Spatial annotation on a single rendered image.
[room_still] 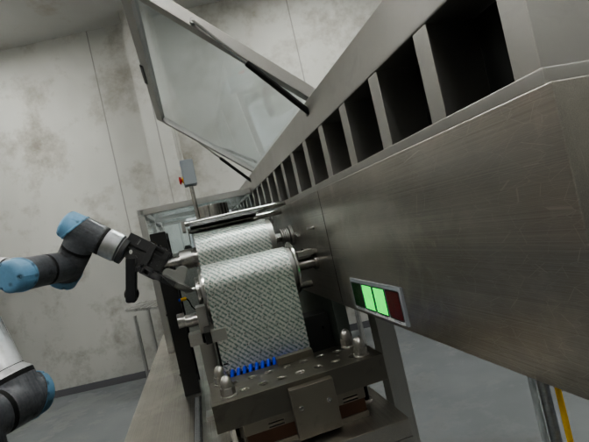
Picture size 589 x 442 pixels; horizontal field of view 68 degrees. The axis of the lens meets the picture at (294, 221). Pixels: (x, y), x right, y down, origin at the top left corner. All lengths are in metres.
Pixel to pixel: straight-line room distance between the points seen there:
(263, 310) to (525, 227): 0.80
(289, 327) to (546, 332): 0.78
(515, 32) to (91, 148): 5.44
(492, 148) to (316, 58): 5.02
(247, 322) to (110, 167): 4.58
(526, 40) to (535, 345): 0.31
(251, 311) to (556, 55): 0.91
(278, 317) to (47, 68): 5.34
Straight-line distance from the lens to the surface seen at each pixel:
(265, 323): 1.18
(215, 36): 1.11
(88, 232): 1.18
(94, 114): 5.80
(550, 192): 0.47
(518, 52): 0.49
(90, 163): 5.71
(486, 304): 0.59
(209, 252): 1.39
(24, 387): 1.43
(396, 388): 1.49
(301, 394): 1.01
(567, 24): 0.51
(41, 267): 1.15
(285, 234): 1.47
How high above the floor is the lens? 1.37
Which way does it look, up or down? level
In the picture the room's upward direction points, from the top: 13 degrees counter-clockwise
